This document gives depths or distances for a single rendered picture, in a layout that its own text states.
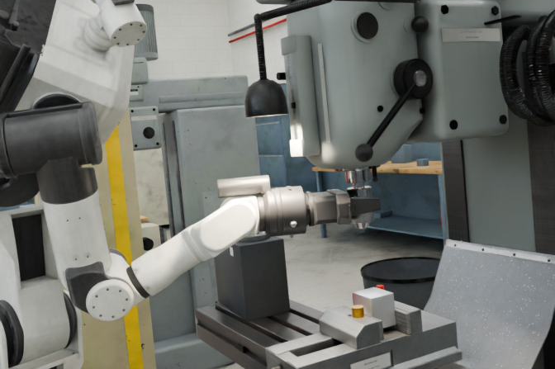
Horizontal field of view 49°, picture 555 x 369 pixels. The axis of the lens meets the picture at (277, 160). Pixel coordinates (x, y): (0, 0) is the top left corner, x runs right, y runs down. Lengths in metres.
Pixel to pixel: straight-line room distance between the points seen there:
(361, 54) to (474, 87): 0.25
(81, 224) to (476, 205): 0.86
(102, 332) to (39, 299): 1.41
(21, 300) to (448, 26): 1.00
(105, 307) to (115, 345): 1.75
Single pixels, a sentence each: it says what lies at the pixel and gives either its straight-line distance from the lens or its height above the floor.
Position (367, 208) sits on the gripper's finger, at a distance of 1.12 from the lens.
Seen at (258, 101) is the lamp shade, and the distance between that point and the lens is 1.00.
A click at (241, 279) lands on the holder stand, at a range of 1.52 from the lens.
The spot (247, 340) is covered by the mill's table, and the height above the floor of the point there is 0.93.
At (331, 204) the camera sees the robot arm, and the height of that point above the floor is 1.25.
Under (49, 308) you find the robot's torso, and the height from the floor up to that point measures 1.06.
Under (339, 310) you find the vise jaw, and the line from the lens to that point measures 1.18.
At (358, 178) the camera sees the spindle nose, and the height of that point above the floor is 1.29.
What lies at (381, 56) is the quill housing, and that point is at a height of 1.50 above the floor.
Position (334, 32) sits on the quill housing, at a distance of 1.05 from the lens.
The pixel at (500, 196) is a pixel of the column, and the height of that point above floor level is 1.20.
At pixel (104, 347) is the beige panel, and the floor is 0.53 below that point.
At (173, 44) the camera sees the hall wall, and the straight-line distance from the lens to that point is 10.73.
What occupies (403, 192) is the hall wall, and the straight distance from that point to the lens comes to 7.48.
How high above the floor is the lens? 1.39
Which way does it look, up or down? 3 degrees down
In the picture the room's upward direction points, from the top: 5 degrees counter-clockwise
